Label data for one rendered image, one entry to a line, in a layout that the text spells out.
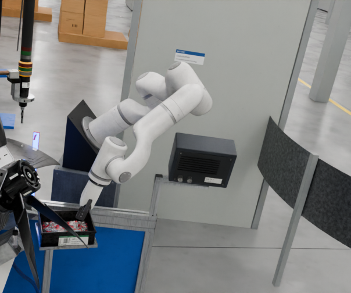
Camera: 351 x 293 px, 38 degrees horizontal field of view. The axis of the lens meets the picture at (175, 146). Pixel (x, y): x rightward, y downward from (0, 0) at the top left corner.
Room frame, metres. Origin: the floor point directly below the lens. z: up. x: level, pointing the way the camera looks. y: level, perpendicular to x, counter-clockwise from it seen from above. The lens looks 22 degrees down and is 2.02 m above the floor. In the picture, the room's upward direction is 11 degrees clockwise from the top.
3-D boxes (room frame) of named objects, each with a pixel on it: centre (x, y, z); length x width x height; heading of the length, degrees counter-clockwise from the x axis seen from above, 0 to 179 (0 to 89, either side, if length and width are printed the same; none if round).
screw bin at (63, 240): (1.79, 0.38, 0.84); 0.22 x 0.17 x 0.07; 113
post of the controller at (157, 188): (2.00, 0.05, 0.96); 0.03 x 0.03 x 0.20; 8
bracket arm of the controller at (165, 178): (2.02, -0.06, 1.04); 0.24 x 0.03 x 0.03; 98
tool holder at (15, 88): (1.56, 0.52, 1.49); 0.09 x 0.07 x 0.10; 133
